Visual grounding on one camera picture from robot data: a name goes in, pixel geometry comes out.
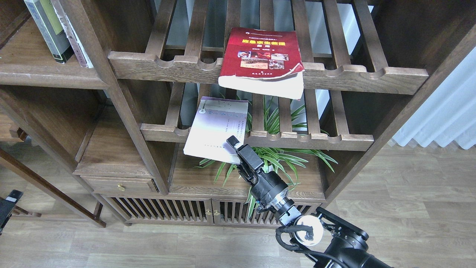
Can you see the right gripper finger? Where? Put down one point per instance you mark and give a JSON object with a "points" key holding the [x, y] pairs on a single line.
{"points": [[247, 173]]}

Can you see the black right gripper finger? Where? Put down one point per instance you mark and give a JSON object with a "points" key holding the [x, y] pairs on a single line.
{"points": [[243, 151]]}

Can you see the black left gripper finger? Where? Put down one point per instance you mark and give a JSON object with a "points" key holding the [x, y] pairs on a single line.
{"points": [[7, 206]]}

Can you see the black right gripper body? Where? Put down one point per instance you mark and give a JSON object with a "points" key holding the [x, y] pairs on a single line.
{"points": [[270, 191]]}

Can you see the pale purple paperback book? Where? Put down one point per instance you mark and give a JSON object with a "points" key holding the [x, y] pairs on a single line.
{"points": [[216, 120]]}

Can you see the black green cover book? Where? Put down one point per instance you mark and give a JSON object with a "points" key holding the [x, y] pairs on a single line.
{"points": [[43, 13]]}

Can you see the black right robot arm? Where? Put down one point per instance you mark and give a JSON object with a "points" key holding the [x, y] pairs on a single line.
{"points": [[324, 238]]}

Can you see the white plant pot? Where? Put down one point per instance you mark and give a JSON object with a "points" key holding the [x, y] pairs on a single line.
{"points": [[269, 169]]}

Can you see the green spider plant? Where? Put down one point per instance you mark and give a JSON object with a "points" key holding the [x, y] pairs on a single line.
{"points": [[274, 156]]}

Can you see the red thick book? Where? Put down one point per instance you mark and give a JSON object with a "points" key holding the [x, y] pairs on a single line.
{"points": [[263, 62]]}

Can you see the wooden furniture at left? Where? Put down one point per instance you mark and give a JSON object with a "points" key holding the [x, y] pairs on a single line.
{"points": [[11, 132]]}

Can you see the dark wooden bookshelf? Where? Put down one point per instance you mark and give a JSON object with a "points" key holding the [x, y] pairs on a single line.
{"points": [[370, 64]]}

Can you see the worn white upright book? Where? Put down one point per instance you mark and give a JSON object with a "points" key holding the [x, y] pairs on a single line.
{"points": [[72, 36]]}

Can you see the white curtain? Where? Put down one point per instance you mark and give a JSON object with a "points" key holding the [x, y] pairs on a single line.
{"points": [[448, 115]]}

